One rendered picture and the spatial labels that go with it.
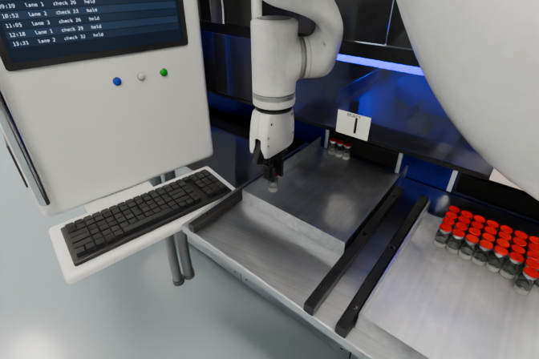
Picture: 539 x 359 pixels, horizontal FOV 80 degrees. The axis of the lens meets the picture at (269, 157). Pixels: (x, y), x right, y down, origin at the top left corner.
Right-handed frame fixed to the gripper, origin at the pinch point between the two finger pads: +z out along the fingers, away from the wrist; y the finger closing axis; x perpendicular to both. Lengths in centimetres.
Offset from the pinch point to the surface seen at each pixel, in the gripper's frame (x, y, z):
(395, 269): 30.4, 2.5, 7.7
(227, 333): -26, -2, 96
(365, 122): 11.5, -20.2, -7.8
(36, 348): -83, 52, 96
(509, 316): 47.5, 0.2, 7.7
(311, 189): 5.5, -8.2, 7.7
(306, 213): 9.5, 0.0, 7.7
